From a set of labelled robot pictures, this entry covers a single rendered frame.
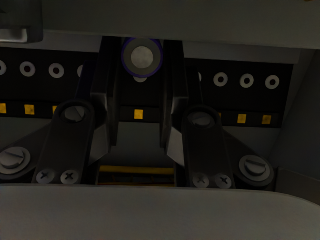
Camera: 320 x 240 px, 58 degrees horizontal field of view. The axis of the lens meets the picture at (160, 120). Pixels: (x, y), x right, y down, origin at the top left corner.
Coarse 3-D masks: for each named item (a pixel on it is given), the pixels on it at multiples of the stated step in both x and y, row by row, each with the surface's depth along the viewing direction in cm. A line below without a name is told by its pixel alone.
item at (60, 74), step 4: (52, 64) 21; (56, 64) 21; (60, 64) 21; (52, 68) 21; (56, 68) 21; (60, 68) 21; (52, 72) 21; (56, 72) 21; (60, 72) 21; (52, 76) 21; (56, 76) 21; (60, 76) 21
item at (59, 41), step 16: (48, 32) 20; (32, 48) 20; (48, 48) 20; (64, 48) 20; (80, 48) 20; (96, 48) 20; (192, 48) 21; (208, 48) 21; (224, 48) 21; (240, 48) 21; (256, 48) 21; (272, 48) 21; (288, 48) 21
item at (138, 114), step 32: (64, 64) 21; (192, 64) 22; (224, 64) 22; (256, 64) 22; (288, 64) 22; (0, 96) 22; (32, 96) 22; (64, 96) 22; (128, 96) 22; (224, 96) 23; (256, 96) 23
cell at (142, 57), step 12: (132, 48) 12; (144, 48) 12; (156, 48) 12; (120, 60) 12; (132, 60) 12; (144, 60) 12; (156, 60) 12; (132, 72) 12; (144, 72) 12; (156, 72) 12
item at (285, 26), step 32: (64, 0) 7; (96, 0) 7; (128, 0) 7; (160, 0) 7; (192, 0) 7; (224, 0) 7; (256, 0) 7; (288, 0) 7; (64, 32) 7; (96, 32) 7; (128, 32) 7; (160, 32) 7; (192, 32) 7; (224, 32) 8; (256, 32) 8; (288, 32) 8
